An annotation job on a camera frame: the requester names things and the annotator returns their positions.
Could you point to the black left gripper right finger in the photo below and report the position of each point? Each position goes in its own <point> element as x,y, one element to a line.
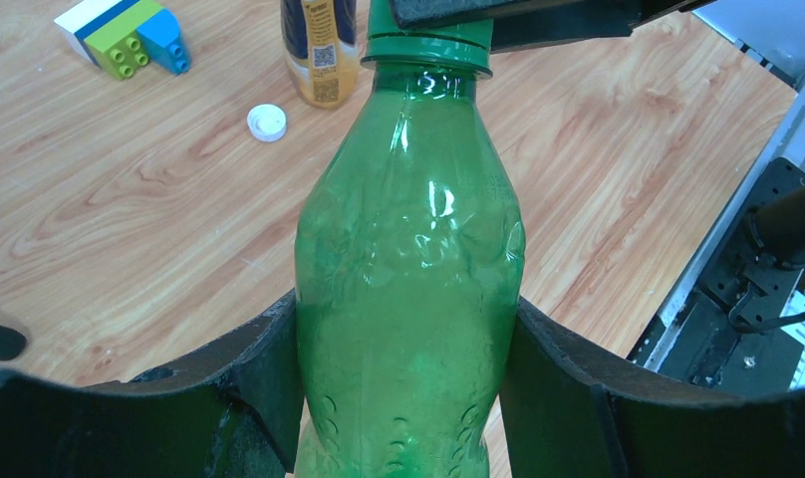
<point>572,409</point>

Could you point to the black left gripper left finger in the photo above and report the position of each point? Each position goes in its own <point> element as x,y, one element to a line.
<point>231,408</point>

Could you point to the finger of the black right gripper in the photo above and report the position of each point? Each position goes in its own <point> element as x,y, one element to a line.
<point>414,14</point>
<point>527,31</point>

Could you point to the yellow blue milk tea bottle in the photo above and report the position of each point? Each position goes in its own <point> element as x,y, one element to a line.
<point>320,40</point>

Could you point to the white bottle cap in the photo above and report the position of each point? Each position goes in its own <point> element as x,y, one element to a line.
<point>267,122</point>

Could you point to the green plastic bottle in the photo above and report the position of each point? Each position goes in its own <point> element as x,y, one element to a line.
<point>409,257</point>

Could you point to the coloured toy brick stack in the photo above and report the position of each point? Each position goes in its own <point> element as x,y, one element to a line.
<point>121,37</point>

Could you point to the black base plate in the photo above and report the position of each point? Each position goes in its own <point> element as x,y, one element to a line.
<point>741,326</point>

